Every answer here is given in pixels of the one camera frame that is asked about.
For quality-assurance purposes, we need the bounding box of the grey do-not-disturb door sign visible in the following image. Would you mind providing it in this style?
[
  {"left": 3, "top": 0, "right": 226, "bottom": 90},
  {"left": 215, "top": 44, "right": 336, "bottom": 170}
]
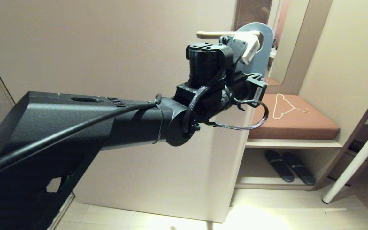
[{"left": 234, "top": 22, "right": 275, "bottom": 79}]

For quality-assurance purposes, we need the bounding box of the beige door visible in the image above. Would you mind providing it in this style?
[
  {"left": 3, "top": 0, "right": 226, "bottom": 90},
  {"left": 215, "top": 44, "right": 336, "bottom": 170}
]
[{"left": 0, "top": 0, "right": 283, "bottom": 223}]

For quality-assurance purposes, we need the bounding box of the brown seat cushion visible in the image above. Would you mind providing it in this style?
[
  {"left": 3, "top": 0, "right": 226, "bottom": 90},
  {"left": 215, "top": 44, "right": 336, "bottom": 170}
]
[{"left": 248, "top": 94, "right": 340, "bottom": 140}]

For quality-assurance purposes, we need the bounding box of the black slipper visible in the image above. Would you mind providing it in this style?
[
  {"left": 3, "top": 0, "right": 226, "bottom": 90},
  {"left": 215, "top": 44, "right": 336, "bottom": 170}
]
[
  {"left": 265, "top": 150, "right": 295, "bottom": 183},
  {"left": 282, "top": 152, "right": 315, "bottom": 186}
]

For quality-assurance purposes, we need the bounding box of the white table leg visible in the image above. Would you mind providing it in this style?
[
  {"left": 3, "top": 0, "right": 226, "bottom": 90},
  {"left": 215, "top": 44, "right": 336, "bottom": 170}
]
[{"left": 322, "top": 117, "right": 368, "bottom": 204}]

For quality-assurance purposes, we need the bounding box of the grey marble threshold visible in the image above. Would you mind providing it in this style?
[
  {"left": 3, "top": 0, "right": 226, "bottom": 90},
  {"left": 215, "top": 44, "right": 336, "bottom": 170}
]
[{"left": 47, "top": 193, "right": 75, "bottom": 230}]

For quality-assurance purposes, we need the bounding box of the white wire hanger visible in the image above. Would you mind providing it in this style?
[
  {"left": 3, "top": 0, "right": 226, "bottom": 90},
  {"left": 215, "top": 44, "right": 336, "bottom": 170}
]
[{"left": 272, "top": 94, "right": 309, "bottom": 120}]

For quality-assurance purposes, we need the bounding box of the braided left arm cable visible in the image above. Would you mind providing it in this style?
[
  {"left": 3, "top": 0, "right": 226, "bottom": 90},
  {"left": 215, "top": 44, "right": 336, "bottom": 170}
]
[{"left": 182, "top": 84, "right": 269, "bottom": 135}]

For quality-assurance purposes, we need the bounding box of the black left camera bracket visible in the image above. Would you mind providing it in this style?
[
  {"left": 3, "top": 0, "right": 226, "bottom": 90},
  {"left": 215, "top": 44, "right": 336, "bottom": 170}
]
[{"left": 219, "top": 35, "right": 249, "bottom": 75}]

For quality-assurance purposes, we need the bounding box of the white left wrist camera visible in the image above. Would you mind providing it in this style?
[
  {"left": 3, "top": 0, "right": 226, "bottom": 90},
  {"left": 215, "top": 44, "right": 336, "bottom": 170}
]
[{"left": 233, "top": 33, "right": 261, "bottom": 65}]

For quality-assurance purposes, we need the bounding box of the wall mirror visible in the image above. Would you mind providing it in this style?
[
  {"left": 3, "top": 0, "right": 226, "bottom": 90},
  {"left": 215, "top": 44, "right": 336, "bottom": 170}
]
[{"left": 269, "top": 0, "right": 310, "bottom": 86}]

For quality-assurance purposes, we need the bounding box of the cream door handle lever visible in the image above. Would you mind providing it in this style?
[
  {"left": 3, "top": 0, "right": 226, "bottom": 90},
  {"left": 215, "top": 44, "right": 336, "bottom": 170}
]
[{"left": 196, "top": 30, "right": 261, "bottom": 40}]

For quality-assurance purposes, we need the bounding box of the bronze door lock plate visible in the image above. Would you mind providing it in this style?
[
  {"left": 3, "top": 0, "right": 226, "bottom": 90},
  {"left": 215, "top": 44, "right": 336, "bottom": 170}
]
[{"left": 234, "top": 0, "right": 272, "bottom": 32}]

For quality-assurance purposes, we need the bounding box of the brown mirror frame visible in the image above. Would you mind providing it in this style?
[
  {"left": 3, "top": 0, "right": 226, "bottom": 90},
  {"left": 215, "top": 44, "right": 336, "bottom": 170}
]
[{"left": 261, "top": 0, "right": 334, "bottom": 95}]

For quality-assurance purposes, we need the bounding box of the black smooth cable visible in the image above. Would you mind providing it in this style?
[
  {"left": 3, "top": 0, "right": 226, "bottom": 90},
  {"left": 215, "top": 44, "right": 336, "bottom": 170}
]
[{"left": 0, "top": 93, "right": 163, "bottom": 181}]

